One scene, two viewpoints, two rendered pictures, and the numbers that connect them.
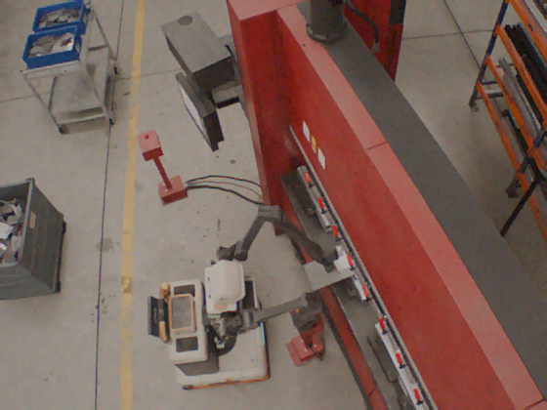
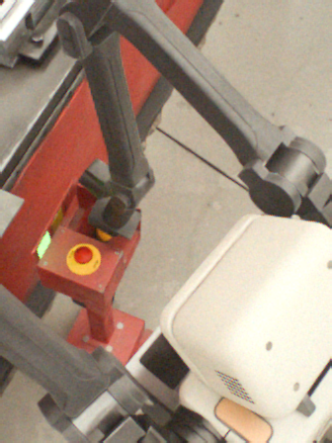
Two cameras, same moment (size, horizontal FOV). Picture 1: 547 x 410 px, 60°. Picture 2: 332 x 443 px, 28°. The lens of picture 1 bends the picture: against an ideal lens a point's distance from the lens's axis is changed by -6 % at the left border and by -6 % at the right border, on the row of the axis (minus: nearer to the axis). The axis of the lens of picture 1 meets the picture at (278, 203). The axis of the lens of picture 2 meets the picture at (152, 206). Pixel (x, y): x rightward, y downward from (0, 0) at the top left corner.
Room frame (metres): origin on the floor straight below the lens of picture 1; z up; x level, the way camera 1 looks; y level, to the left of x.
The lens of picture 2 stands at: (1.40, 0.40, 2.07)
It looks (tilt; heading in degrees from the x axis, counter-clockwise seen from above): 62 degrees down; 217
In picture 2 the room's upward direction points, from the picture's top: 3 degrees clockwise
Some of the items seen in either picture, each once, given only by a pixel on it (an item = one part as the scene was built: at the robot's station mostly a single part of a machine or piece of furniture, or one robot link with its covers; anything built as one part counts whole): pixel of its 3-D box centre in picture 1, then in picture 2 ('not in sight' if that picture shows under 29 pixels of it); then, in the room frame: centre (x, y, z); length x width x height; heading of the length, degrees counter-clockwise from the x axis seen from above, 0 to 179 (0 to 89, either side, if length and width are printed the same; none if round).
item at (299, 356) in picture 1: (305, 347); (113, 342); (0.99, -0.05, 0.06); 0.25 x 0.20 x 0.12; 106
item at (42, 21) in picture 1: (61, 20); not in sight; (4.23, 1.89, 0.92); 0.50 x 0.36 x 0.18; 90
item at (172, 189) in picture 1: (160, 168); not in sight; (2.60, 0.96, 0.41); 0.25 x 0.20 x 0.83; 104
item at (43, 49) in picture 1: (53, 49); not in sight; (3.81, 1.91, 0.92); 0.50 x 0.36 x 0.18; 90
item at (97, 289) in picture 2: (306, 317); (90, 245); (1.00, -0.08, 0.75); 0.20 x 0.16 x 0.18; 16
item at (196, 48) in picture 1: (207, 89); not in sight; (2.34, 0.35, 1.53); 0.51 x 0.25 x 0.85; 23
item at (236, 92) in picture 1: (237, 110); not in sight; (2.43, 0.20, 1.17); 0.40 x 0.24 x 0.07; 14
